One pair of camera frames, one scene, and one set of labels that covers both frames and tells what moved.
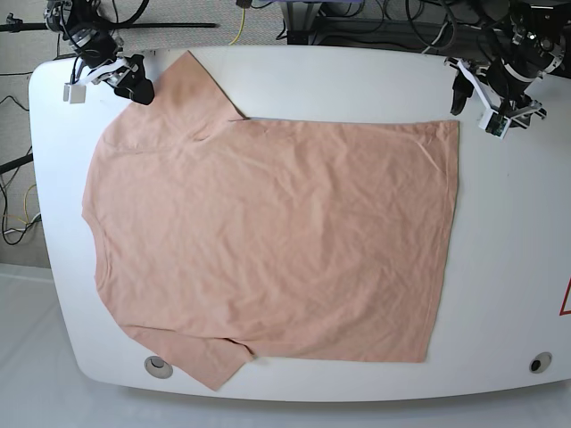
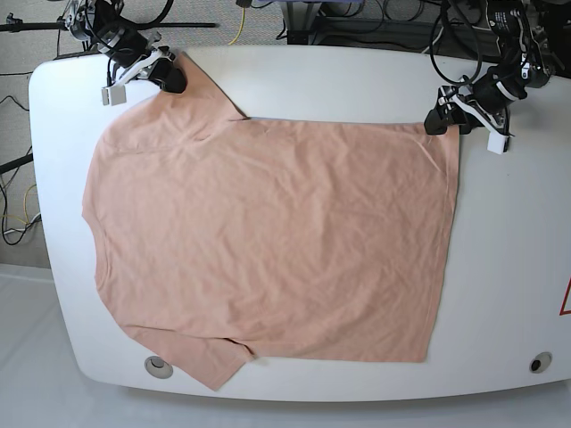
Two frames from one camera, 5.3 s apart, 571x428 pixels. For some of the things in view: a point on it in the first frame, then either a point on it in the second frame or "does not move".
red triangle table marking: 563,307 does not move
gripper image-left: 100,61 -> 170,78
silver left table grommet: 159,366 does not move
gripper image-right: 503,91 -> 436,121
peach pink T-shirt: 221,238 does not move
